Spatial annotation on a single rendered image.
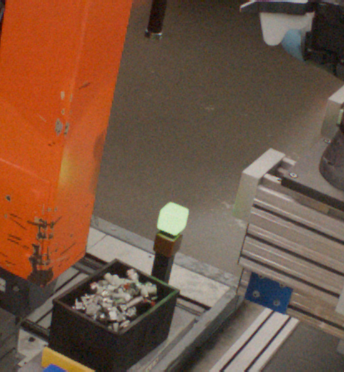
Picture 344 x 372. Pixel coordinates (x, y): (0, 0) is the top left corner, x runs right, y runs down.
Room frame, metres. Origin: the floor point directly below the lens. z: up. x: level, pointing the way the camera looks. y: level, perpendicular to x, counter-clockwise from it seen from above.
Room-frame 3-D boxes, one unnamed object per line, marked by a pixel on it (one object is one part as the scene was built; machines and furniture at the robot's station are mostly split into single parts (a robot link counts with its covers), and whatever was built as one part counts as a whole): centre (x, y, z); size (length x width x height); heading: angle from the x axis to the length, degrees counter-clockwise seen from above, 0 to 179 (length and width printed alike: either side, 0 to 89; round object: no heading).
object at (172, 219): (1.61, -0.02, 0.64); 0.04 x 0.04 x 0.04; 69
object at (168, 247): (1.61, -0.02, 0.59); 0.04 x 0.04 x 0.04; 69
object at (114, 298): (1.44, 0.05, 0.51); 0.20 x 0.14 x 0.13; 154
